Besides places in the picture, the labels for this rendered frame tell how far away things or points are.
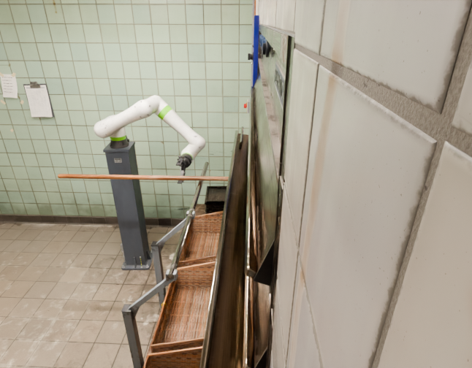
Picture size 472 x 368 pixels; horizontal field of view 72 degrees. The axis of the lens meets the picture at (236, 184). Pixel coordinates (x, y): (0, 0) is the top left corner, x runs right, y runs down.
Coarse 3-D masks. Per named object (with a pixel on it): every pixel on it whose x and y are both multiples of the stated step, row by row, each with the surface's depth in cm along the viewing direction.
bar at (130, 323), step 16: (192, 208) 184; (160, 240) 189; (160, 256) 195; (176, 256) 146; (160, 272) 198; (176, 272) 137; (160, 288) 141; (128, 304) 150; (160, 304) 210; (128, 320) 149; (128, 336) 154
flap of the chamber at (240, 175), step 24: (240, 168) 177; (240, 192) 153; (240, 216) 134; (240, 240) 119; (240, 264) 108; (240, 288) 98; (216, 312) 89; (240, 312) 90; (216, 336) 82; (240, 336) 83; (216, 360) 76; (240, 360) 77
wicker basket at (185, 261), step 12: (204, 216) 256; (216, 216) 256; (192, 228) 262; (204, 228) 262; (216, 228) 261; (204, 240) 255; (216, 240) 255; (192, 252) 242; (204, 252) 242; (216, 252) 242; (180, 264) 210; (192, 264) 229
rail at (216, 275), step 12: (228, 180) 157; (228, 192) 147; (228, 204) 137; (216, 264) 103; (216, 276) 98; (216, 288) 94; (216, 300) 90; (204, 336) 80; (204, 348) 76; (204, 360) 74
